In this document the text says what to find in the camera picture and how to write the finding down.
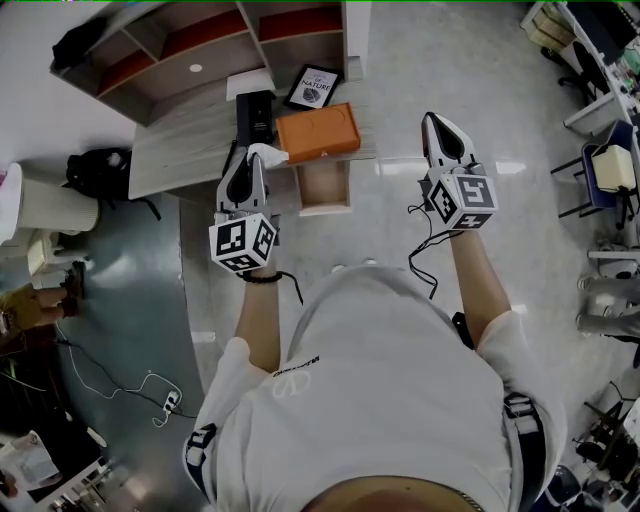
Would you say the grey wooden desk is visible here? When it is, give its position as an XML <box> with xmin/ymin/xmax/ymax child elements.
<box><xmin>127</xmin><ymin>53</ymin><xmax>379</xmax><ymax>202</ymax></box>

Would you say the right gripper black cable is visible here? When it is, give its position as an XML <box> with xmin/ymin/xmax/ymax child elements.
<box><xmin>406</xmin><ymin>201</ymin><xmax>454</xmax><ymax>302</ymax></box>

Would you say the black hand-held device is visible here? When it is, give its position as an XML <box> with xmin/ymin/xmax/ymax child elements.
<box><xmin>59</xmin><ymin>259</ymin><xmax>89</xmax><ymax>317</ymax></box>

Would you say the black office chair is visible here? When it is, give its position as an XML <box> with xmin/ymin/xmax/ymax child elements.
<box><xmin>556</xmin><ymin>38</ymin><xmax>610</xmax><ymax>107</ymax></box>

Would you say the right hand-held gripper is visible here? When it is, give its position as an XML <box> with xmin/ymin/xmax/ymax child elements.
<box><xmin>417</xmin><ymin>111</ymin><xmax>500</xmax><ymax>232</ymax></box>

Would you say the white round device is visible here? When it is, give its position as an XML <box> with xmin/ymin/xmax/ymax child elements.
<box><xmin>586</xmin><ymin>238</ymin><xmax>640</xmax><ymax>282</ymax></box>

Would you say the black floor cable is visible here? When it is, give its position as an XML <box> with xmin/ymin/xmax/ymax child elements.
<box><xmin>53</xmin><ymin>338</ymin><xmax>199</xmax><ymax>420</ymax></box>

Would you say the black backpack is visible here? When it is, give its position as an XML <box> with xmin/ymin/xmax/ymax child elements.
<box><xmin>64</xmin><ymin>146</ymin><xmax>162</xmax><ymax>222</ymax></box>

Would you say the blue metal chair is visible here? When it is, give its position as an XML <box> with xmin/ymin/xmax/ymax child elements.
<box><xmin>549</xmin><ymin>118</ymin><xmax>640</xmax><ymax>232</ymax></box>

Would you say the white tissue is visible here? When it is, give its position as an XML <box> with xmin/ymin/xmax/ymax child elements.
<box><xmin>245</xmin><ymin>142</ymin><xmax>292</xmax><ymax>169</ymax></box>

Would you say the person's right forearm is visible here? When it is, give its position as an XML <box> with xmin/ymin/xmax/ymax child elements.
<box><xmin>446</xmin><ymin>228</ymin><xmax>514</xmax><ymax>352</ymax></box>

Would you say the white floor cable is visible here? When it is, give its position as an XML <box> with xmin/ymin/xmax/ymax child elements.
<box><xmin>53</xmin><ymin>323</ymin><xmax>182</xmax><ymax>429</ymax></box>

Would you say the grey and orange shelf unit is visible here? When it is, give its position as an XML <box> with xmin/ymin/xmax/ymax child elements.
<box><xmin>49</xmin><ymin>0</ymin><xmax>374</xmax><ymax>128</ymax></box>

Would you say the wooden desk drawer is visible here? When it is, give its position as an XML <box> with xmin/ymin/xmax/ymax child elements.
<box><xmin>295</xmin><ymin>159</ymin><xmax>352</xmax><ymax>218</ymax></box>

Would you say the beige box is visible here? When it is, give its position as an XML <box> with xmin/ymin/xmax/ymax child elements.
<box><xmin>590</xmin><ymin>144</ymin><xmax>637</xmax><ymax>194</ymax></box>

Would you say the white paper sheet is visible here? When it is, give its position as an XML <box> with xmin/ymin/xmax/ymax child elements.
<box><xmin>225</xmin><ymin>67</ymin><xmax>276</xmax><ymax>102</ymax></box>

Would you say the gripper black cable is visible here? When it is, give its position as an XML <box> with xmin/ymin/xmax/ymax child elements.
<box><xmin>406</xmin><ymin>201</ymin><xmax>454</xmax><ymax>302</ymax></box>
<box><xmin>276</xmin><ymin>270</ymin><xmax>306</xmax><ymax>307</ymax></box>

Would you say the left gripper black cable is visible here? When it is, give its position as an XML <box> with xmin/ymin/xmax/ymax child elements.
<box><xmin>276</xmin><ymin>270</ymin><xmax>306</xmax><ymax>307</ymax></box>

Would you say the white office desk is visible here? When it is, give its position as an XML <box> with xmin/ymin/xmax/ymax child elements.
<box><xmin>519</xmin><ymin>0</ymin><xmax>640</xmax><ymax>137</ymax></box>

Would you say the black bead bracelet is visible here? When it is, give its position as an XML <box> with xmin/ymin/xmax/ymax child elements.
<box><xmin>236</xmin><ymin>269</ymin><xmax>284</xmax><ymax>288</ymax></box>

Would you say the black harness strap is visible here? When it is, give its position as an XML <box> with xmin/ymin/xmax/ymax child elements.
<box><xmin>502</xmin><ymin>392</ymin><xmax>550</xmax><ymax>512</ymax></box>

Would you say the black corded telephone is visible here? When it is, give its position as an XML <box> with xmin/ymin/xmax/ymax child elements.
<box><xmin>221</xmin><ymin>91</ymin><xmax>277</xmax><ymax>179</ymax></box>

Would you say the white ribbed cylinder bin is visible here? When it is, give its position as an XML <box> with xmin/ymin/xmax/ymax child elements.
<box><xmin>16</xmin><ymin>173</ymin><xmax>102</xmax><ymax>237</ymax></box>

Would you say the person's left forearm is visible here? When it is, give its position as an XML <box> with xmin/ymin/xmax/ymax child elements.
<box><xmin>233</xmin><ymin>272</ymin><xmax>284</xmax><ymax>374</ymax></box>

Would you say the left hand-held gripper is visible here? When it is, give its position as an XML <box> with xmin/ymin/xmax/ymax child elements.
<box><xmin>208</xmin><ymin>152</ymin><xmax>281</xmax><ymax>275</ymax></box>

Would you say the orange box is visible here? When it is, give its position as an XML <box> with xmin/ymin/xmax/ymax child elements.
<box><xmin>274</xmin><ymin>101</ymin><xmax>363</xmax><ymax>166</ymax></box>

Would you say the person's white shirt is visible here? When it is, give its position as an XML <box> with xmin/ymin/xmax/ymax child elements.
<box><xmin>182</xmin><ymin>264</ymin><xmax>569</xmax><ymax>512</ymax></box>

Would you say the black bag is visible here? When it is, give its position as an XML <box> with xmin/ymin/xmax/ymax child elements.
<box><xmin>50</xmin><ymin>16</ymin><xmax>109</xmax><ymax>72</ymax></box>

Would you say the black picture frame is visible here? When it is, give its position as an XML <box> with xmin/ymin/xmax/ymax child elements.
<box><xmin>282</xmin><ymin>63</ymin><xmax>345</xmax><ymax>112</ymax></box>

